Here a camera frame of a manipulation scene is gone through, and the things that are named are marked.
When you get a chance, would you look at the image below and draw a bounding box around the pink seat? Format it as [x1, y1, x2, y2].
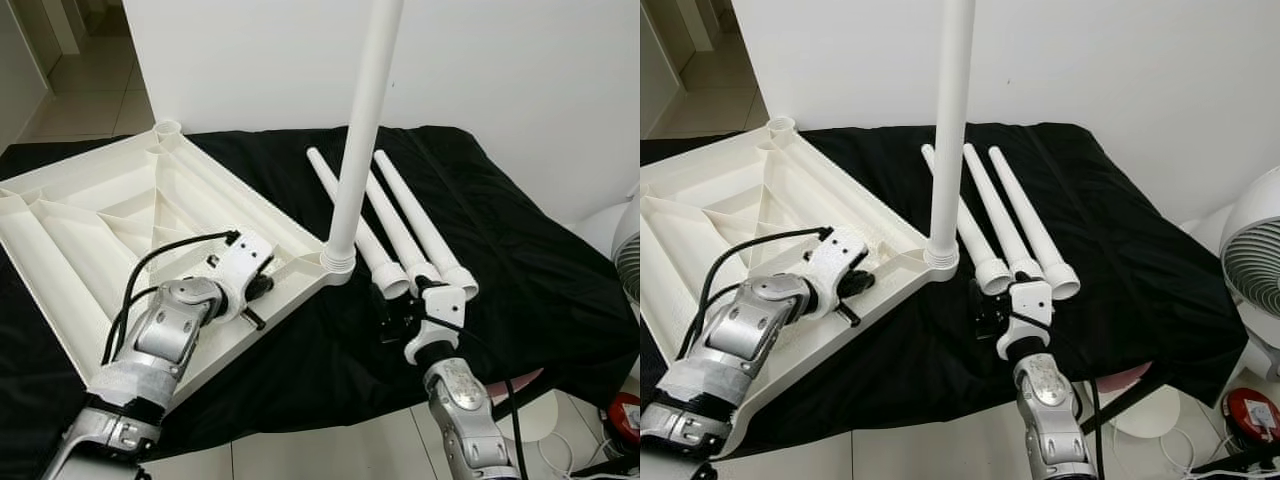
[1090, 362, 1153, 393]
[488, 367, 546, 401]

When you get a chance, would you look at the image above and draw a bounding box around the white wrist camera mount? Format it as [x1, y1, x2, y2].
[995, 278, 1054, 359]
[403, 282, 467, 363]
[205, 230, 276, 321]
[800, 225, 869, 319]

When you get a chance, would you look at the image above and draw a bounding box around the white round floor base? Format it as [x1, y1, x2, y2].
[495, 390, 566, 446]
[1100, 385, 1191, 441]

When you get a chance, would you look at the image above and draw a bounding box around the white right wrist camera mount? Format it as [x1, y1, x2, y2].
[995, 278, 1054, 359]
[403, 282, 467, 363]

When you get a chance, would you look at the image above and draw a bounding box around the white fan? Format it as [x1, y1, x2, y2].
[575, 195, 641, 306]
[1185, 165, 1280, 381]

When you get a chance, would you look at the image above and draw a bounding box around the white plastic table top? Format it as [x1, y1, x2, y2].
[640, 115, 961, 456]
[0, 119, 357, 406]

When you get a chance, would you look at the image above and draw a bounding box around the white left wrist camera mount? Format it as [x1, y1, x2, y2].
[800, 225, 869, 319]
[205, 230, 276, 321]

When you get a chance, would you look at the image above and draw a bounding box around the black table cloth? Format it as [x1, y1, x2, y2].
[0, 125, 641, 471]
[640, 122, 1251, 441]

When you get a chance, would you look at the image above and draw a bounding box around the black metal table leg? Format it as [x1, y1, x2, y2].
[487, 380, 546, 413]
[1092, 365, 1173, 411]

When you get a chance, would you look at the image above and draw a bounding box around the red round object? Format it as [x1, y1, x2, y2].
[1225, 388, 1280, 446]
[600, 392, 641, 446]

